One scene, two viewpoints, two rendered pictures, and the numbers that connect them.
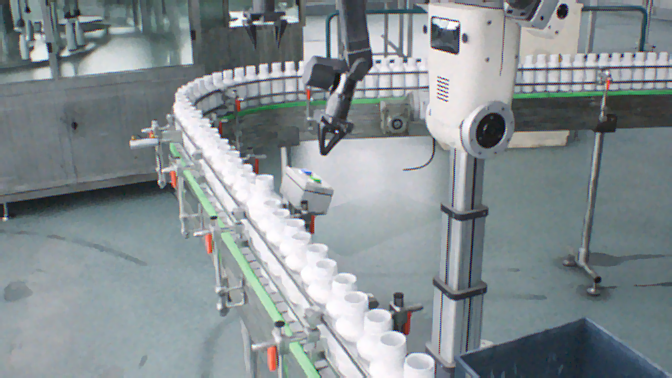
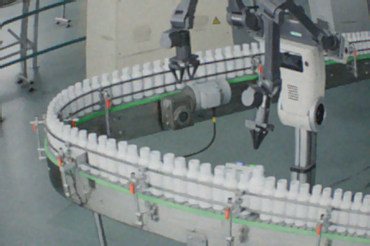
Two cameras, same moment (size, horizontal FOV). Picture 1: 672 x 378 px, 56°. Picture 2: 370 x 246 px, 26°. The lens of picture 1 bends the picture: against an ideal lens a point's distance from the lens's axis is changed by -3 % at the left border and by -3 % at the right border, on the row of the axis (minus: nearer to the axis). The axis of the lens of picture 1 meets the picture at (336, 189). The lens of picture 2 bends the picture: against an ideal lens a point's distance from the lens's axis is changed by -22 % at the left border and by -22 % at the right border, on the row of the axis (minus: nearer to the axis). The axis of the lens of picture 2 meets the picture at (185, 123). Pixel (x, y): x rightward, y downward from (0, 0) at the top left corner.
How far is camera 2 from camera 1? 233 cm
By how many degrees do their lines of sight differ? 25
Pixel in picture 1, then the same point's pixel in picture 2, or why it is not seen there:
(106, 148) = not seen: outside the picture
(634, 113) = (329, 78)
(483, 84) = (315, 87)
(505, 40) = (320, 62)
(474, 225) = (310, 174)
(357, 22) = (277, 66)
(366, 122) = (149, 120)
